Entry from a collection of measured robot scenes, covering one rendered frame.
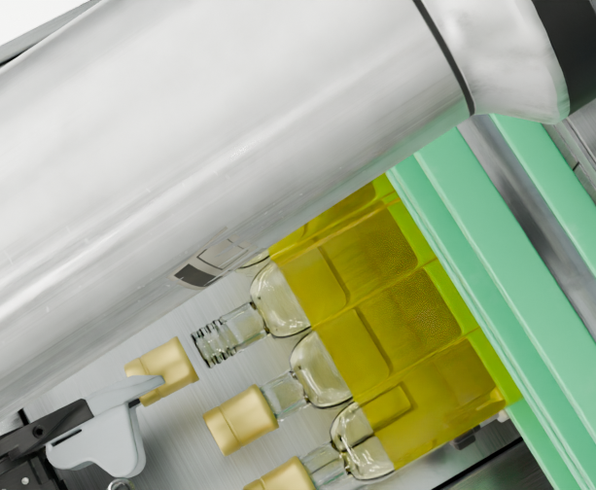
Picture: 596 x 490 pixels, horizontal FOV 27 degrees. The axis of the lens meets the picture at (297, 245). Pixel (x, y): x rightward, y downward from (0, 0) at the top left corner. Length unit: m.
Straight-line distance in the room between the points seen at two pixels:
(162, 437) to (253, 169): 0.69
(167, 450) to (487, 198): 0.37
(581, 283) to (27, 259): 0.50
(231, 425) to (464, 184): 0.23
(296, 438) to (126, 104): 0.70
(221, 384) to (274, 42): 0.71
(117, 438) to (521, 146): 0.33
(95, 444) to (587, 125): 0.39
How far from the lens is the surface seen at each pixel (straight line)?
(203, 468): 1.00
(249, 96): 0.31
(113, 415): 0.84
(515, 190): 0.78
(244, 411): 0.85
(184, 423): 1.00
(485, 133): 0.79
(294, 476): 0.85
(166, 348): 0.87
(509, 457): 1.04
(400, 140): 0.33
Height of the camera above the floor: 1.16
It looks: 8 degrees down
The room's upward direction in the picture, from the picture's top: 119 degrees counter-clockwise
